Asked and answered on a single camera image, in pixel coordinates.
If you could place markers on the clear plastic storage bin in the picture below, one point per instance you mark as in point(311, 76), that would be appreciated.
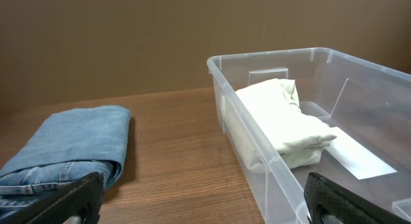
point(369, 102)

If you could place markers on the folded blue denim jeans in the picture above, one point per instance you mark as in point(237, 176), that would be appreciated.
point(67, 146)

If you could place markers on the cream cloth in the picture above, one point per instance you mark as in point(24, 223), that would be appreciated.
point(297, 137)

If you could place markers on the white label in bin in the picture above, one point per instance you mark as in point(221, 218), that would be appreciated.
point(357, 159)

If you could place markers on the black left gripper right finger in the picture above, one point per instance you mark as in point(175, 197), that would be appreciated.
point(329, 202)

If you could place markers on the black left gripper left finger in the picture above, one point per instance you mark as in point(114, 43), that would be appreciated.
point(78, 202)

